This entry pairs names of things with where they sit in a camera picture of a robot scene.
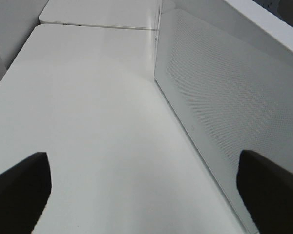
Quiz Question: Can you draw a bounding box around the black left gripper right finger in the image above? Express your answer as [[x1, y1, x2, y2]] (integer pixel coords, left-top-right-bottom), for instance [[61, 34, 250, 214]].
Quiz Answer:
[[236, 150, 293, 234]]

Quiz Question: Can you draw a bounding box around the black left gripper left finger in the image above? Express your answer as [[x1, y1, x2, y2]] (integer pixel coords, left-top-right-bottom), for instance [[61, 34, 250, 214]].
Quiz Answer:
[[0, 152, 52, 234]]

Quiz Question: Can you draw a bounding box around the white microwave door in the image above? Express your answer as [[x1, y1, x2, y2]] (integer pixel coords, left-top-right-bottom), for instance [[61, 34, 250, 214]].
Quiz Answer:
[[155, 9, 293, 234]]

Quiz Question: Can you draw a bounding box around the white microwave oven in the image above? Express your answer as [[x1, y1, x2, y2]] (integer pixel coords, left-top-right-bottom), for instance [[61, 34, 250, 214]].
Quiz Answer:
[[153, 0, 293, 234]]

